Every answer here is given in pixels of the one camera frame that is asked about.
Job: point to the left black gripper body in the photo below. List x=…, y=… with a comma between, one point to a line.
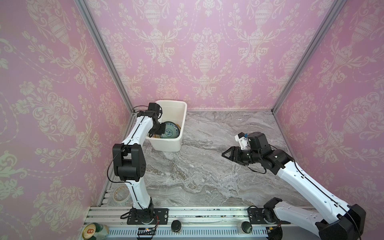
x=159, y=129

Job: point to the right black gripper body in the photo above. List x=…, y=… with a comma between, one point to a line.
x=246, y=157

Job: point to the white plastic bin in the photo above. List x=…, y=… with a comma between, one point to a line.
x=175, y=112

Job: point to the small teal patterned plate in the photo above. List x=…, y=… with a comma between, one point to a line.
x=172, y=131

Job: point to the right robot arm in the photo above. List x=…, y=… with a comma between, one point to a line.
x=335, y=219

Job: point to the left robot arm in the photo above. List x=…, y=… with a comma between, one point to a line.
x=130, y=165

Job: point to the right jar black lid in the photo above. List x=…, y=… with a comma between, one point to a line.
x=244, y=228

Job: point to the jar black lid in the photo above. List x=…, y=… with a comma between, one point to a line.
x=176, y=226
x=244, y=228

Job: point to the left jar black lid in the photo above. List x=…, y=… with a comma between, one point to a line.
x=176, y=226

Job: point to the green can gold lid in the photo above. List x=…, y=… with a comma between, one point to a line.
x=95, y=231

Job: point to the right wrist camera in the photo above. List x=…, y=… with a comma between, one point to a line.
x=242, y=139

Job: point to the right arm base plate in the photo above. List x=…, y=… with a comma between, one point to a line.
x=261, y=216

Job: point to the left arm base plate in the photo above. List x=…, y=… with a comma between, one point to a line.
x=142, y=217

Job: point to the white slotted cable duct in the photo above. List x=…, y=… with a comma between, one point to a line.
x=187, y=233

